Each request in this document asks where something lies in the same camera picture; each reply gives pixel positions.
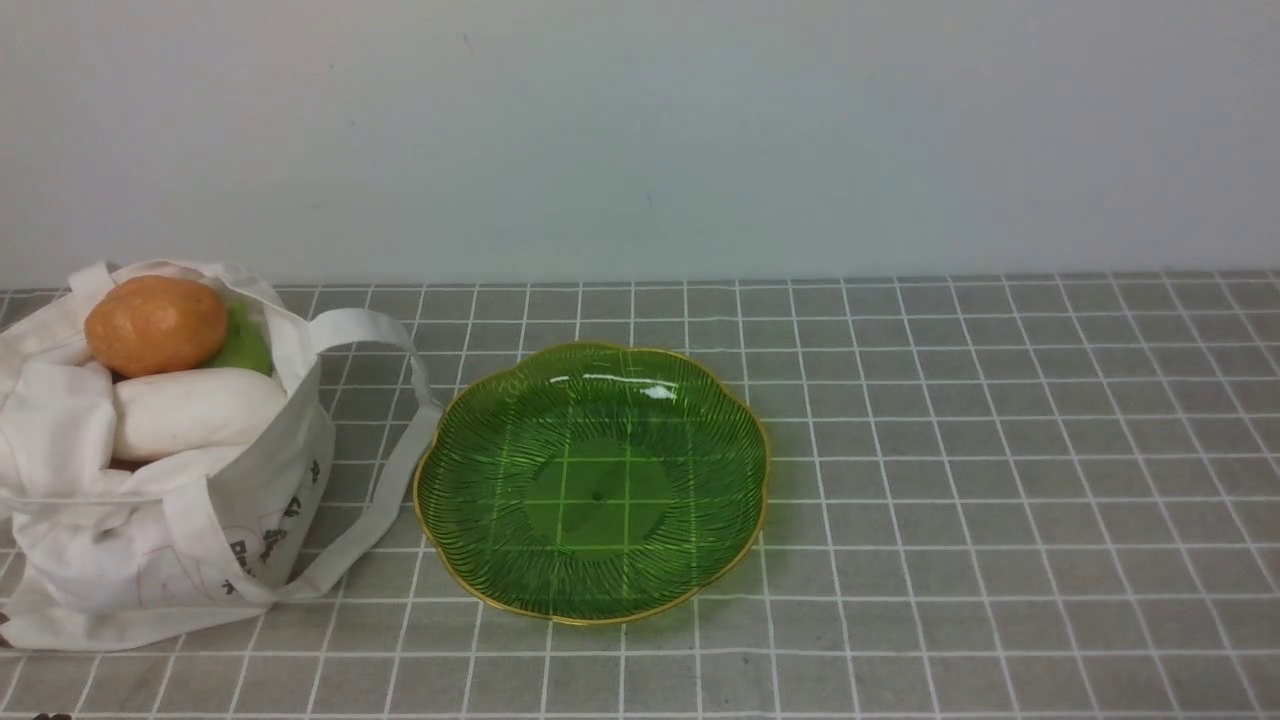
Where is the green leafy vegetable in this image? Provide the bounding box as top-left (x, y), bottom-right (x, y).
top-left (204, 302), bottom-right (274, 377)

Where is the orange round vegetable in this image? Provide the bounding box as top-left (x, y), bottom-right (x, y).
top-left (84, 275), bottom-right (229, 379)

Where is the green glass plate gold rim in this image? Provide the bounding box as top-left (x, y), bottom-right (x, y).
top-left (412, 342), bottom-right (771, 625)

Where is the white canvas tote bag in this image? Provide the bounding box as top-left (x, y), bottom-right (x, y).
top-left (3, 260), bottom-right (442, 652)

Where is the white radish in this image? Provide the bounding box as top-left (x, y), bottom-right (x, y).
top-left (113, 366), bottom-right (288, 462)

